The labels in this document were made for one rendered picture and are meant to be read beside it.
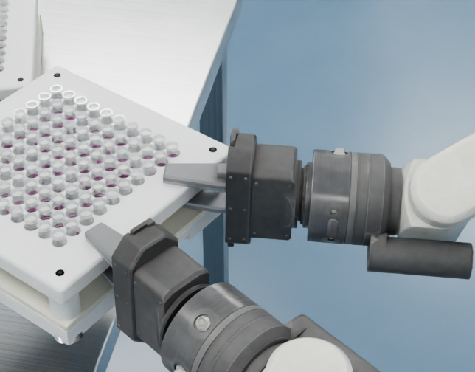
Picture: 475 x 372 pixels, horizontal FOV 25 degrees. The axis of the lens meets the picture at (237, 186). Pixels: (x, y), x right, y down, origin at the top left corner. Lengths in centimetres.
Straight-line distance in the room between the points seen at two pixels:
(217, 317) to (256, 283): 152
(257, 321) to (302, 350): 5
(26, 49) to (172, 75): 20
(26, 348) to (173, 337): 31
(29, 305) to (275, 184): 25
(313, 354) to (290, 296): 153
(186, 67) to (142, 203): 53
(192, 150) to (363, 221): 19
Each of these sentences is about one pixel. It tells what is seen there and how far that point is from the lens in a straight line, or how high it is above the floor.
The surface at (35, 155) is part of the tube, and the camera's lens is 106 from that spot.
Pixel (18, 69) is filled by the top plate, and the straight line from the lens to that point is 140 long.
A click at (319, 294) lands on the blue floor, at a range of 236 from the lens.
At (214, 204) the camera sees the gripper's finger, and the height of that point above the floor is 102.
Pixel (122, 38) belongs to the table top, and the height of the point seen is 86.
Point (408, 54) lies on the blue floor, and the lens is 310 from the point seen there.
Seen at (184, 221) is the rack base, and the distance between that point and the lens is 105.
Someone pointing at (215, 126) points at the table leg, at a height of 63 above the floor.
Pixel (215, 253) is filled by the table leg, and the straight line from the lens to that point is 196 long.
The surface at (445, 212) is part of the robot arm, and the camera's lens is 97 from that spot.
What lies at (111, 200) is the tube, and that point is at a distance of 100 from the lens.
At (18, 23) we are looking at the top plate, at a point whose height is 93.
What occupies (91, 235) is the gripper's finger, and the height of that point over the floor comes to 105.
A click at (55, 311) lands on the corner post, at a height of 101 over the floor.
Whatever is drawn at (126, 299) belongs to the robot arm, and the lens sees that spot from 92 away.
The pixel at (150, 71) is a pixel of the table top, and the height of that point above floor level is 86.
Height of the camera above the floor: 171
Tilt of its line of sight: 41 degrees down
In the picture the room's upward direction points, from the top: straight up
